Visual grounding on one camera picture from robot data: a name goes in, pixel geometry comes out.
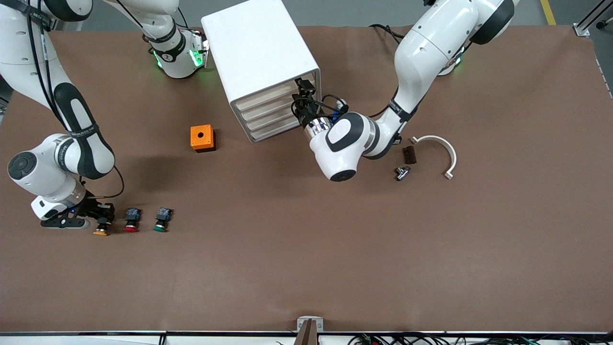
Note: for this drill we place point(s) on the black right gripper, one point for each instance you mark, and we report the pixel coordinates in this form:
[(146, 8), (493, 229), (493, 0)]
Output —
[(97, 209)]

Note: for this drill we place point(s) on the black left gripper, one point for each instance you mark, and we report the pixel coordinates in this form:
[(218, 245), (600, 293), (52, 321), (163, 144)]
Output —
[(303, 115)]

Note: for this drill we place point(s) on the yellow mushroom push button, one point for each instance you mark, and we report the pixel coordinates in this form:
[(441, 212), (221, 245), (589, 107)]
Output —
[(100, 232)]

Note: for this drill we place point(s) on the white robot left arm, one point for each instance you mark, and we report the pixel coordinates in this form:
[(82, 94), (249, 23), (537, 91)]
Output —
[(431, 48)]

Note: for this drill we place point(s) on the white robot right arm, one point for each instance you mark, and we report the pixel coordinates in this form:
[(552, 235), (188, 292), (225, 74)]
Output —
[(52, 163)]

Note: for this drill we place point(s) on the red mushroom push button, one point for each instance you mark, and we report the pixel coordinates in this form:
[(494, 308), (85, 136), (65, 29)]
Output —
[(131, 221)]

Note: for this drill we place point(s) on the green mushroom push button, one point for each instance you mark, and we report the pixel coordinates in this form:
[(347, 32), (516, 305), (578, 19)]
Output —
[(162, 221)]

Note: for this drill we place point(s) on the dark brown terminal block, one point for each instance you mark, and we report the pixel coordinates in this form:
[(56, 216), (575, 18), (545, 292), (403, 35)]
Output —
[(409, 155)]

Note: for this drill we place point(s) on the orange button enclosure box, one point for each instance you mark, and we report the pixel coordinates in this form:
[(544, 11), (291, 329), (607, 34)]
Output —
[(195, 143)]

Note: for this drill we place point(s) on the silver key switch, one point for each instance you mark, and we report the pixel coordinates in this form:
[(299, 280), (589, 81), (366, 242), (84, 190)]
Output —
[(402, 173)]

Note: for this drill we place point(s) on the white curved plastic bracket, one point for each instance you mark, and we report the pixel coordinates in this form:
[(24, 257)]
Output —
[(450, 152)]

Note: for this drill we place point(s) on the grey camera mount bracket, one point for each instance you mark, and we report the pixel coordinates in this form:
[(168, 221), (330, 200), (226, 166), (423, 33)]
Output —
[(300, 323)]

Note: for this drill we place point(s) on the grey-brown camera post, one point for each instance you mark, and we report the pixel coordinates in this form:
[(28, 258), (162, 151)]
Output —
[(309, 335)]

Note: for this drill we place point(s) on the aluminium frame profile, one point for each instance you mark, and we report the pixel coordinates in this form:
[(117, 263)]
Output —
[(582, 30)]

